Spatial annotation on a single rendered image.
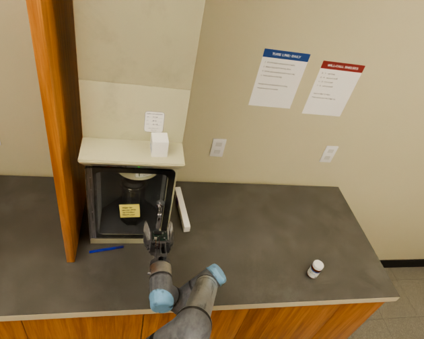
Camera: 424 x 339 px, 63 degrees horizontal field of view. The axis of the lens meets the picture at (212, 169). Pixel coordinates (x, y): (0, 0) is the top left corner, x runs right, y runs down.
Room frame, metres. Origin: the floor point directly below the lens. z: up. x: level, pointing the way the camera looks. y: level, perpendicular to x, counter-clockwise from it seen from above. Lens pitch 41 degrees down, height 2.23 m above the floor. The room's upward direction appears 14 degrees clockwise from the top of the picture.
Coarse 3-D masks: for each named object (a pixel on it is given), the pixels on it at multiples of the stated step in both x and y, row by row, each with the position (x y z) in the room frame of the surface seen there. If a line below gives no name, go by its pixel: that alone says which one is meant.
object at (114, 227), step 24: (96, 168) 0.84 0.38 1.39; (120, 168) 0.87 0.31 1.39; (144, 168) 0.89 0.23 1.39; (96, 192) 0.84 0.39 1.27; (120, 192) 0.87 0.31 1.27; (144, 192) 0.89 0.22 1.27; (168, 192) 0.92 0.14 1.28; (96, 216) 0.84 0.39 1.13; (144, 216) 0.89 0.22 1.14; (168, 216) 0.92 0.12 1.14
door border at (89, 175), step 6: (90, 168) 0.83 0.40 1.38; (90, 174) 0.83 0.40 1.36; (90, 180) 0.83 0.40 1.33; (90, 186) 0.83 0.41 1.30; (90, 192) 0.83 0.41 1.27; (90, 198) 0.83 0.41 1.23; (90, 204) 0.83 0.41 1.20; (90, 210) 0.83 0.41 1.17; (90, 216) 0.83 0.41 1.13; (90, 222) 0.83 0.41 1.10; (90, 234) 0.83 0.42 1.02
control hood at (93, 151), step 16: (96, 144) 0.82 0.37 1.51; (112, 144) 0.84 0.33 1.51; (128, 144) 0.86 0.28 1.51; (144, 144) 0.88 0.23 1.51; (176, 144) 0.92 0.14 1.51; (80, 160) 0.74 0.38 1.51; (96, 160) 0.75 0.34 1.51; (112, 160) 0.77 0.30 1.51; (128, 160) 0.78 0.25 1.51; (144, 160) 0.80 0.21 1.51; (160, 160) 0.82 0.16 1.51; (176, 160) 0.84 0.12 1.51
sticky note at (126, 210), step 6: (120, 204) 0.87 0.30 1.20; (126, 204) 0.87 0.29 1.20; (132, 204) 0.88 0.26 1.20; (138, 204) 0.88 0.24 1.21; (120, 210) 0.87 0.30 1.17; (126, 210) 0.87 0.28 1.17; (132, 210) 0.88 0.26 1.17; (138, 210) 0.88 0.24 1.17; (120, 216) 0.87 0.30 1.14; (126, 216) 0.87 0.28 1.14; (132, 216) 0.88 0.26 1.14; (138, 216) 0.89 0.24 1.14
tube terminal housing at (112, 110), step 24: (96, 96) 0.85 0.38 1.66; (120, 96) 0.87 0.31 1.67; (144, 96) 0.90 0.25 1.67; (168, 96) 0.92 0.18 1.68; (96, 120) 0.85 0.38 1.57; (120, 120) 0.88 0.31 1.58; (144, 120) 0.90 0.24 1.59; (168, 120) 0.92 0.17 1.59; (96, 240) 0.85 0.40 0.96; (120, 240) 0.88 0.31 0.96
